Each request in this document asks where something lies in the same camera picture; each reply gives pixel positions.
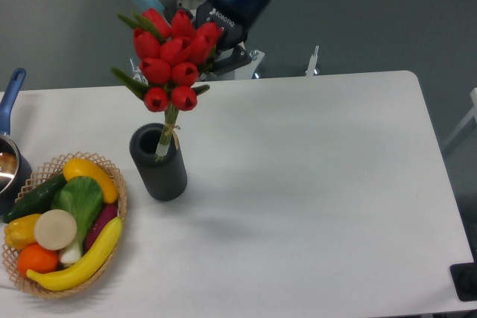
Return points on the white bracket with bolt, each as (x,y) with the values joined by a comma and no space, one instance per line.
(312,67)

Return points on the yellow banana bottom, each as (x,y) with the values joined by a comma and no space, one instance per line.
(87,266)

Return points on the woven wicker basket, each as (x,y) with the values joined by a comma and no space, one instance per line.
(46,172)

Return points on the blue handled saucepan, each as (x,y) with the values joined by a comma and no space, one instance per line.
(15,169)

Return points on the black device at table edge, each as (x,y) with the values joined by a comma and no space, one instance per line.
(464,279)

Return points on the white frame at right edge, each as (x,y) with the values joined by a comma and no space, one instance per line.
(462,130)

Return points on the dark grey ribbed vase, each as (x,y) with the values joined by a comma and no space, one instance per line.
(165,179)

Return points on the yellow bell pepper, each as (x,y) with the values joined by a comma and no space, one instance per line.
(19,233)

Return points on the yellow squash top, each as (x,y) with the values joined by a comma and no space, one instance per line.
(79,167)

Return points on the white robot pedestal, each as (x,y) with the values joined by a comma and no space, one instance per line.
(244,72)

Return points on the red tulip bouquet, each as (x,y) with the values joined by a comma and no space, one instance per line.
(172,57)

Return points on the green bok choy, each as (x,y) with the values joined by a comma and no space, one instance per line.
(83,199)

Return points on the orange fruit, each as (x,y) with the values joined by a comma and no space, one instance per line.
(36,258)

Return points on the beige round disc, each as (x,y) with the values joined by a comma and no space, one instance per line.
(55,229)

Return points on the purple sweet potato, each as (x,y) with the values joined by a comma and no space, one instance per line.
(107,213)

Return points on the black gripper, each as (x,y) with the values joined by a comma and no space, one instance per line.
(234,18)

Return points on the green cucumber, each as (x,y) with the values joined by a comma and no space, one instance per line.
(36,201)

